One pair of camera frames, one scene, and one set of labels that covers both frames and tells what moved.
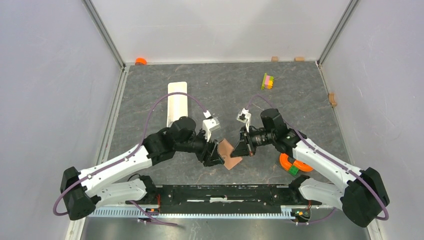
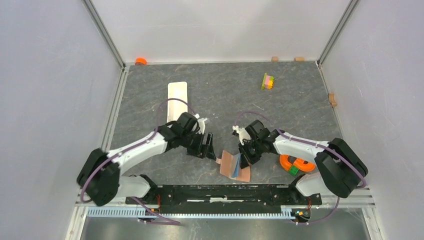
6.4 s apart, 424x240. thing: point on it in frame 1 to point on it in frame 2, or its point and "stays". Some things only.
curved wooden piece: x=332 y=99 stays
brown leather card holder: x=225 y=149 to x=230 y=166
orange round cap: x=140 y=61 stays
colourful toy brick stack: x=267 y=82 stays
